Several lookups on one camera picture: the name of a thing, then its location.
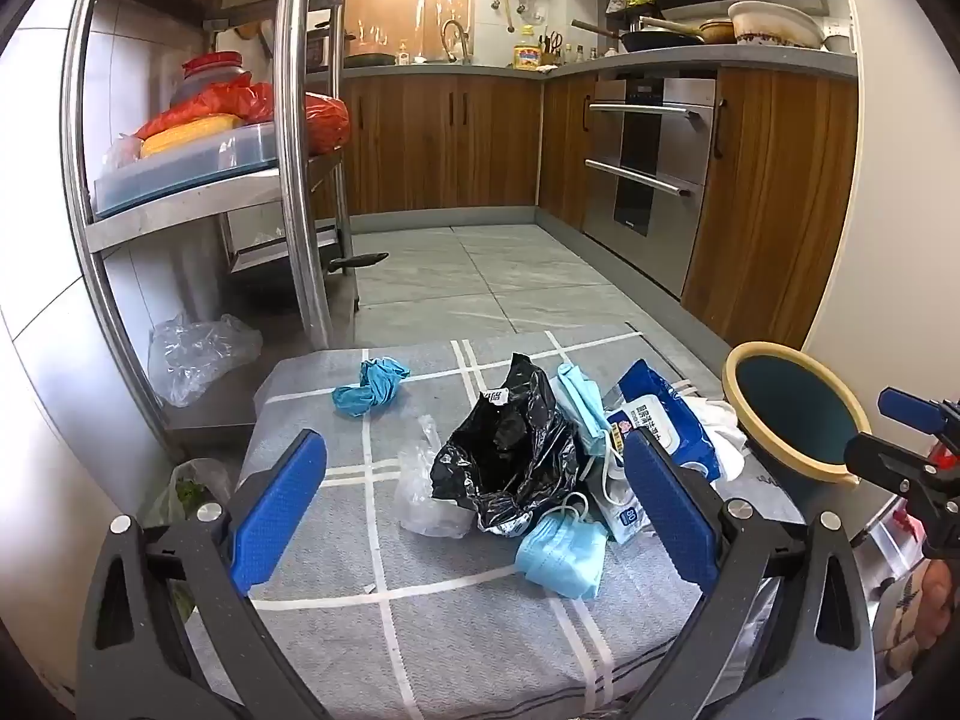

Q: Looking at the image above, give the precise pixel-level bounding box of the large clear plastic bag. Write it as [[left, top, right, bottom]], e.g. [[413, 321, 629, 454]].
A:
[[148, 313, 263, 407]]

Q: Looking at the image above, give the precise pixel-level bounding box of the crumpled blue glove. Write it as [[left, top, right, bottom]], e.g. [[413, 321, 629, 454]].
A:
[[332, 358, 412, 419]]

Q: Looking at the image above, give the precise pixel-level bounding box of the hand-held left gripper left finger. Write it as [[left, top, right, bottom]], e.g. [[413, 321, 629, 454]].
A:
[[75, 429, 331, 720]]

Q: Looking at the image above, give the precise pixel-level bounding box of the yellow packet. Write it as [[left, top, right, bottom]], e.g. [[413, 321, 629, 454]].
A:
[[140, 112, 245, 158]]

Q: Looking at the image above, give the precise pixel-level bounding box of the black plastic bag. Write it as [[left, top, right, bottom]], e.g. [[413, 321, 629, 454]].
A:
[[431, 352, 582, 539]]

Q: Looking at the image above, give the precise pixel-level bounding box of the kitchen faucet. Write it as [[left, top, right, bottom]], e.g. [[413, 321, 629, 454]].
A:
[[441, 19, 472, 65]]

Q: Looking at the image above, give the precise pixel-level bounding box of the bag of green vegetables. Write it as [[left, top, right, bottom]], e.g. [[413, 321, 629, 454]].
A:
[[142, 457, 237, 616]]

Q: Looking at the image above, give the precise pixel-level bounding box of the white tissue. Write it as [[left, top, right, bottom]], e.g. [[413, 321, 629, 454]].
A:
[[686, 390, 751, 485]]

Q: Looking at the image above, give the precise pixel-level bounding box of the patterned cloth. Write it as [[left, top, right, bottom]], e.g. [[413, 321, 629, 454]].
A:
[[851, 499, 938, 698]]

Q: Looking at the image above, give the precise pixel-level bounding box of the stainless steel rack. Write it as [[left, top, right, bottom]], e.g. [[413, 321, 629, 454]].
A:
[[60, 0, 361, 458]]

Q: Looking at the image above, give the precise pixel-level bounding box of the stainless steel oven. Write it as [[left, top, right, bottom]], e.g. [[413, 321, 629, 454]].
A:
[[581, 75, 717, 297]]

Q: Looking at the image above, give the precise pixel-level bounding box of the yellow rimmed trash bin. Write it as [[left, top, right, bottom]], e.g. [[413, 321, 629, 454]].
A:
[[722, 341, 875, 518]]

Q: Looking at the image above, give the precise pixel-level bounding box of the person's right hand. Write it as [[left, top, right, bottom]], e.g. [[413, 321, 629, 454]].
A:
[[919, 559, 960, 650]]

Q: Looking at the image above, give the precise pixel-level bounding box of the red plastic bag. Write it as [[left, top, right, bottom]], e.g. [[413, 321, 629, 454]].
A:
[[135, 82, 351, 152]]

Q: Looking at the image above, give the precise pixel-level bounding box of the clear plastic storage box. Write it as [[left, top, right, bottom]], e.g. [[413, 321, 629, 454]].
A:
[[94, 124, 290, 220]]

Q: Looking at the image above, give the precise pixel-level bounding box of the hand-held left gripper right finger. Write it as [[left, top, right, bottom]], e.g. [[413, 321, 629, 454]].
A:
[[621, 427, 878, 720]]

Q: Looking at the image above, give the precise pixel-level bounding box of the blue wet wipes packet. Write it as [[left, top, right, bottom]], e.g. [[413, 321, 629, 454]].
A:
[[604, 358, 722, 485]]

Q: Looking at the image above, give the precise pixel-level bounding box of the blue face mask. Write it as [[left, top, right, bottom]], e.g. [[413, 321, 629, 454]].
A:
[[553, 361, 623, 466], [515, 495, 610, 601]]

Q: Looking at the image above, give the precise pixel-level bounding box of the black frying pan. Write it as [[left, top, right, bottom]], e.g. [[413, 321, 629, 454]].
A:
[[324, 251, 391, 275]]

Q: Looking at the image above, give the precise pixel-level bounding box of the large white bowl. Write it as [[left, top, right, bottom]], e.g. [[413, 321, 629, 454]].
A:
[[727, 0, 826, 50]]

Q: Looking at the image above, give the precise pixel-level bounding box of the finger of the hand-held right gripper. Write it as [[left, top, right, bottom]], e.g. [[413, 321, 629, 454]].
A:
[[844, 432, 938, 500], [877, 387, 947, 436]]

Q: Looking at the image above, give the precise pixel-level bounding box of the grey checked mat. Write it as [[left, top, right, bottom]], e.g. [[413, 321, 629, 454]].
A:
[[187, 326, 758, 720]]

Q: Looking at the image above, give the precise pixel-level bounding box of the wooden corner base cabinet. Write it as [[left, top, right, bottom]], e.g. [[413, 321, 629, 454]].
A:
[[540, 66, 860, 350]]

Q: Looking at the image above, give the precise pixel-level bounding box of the black wok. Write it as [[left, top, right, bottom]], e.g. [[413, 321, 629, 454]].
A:
[[571, 19, 706, 53]]

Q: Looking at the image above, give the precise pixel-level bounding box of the red lidded container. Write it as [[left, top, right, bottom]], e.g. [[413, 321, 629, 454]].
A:
[[178, 51, 252, 102]]

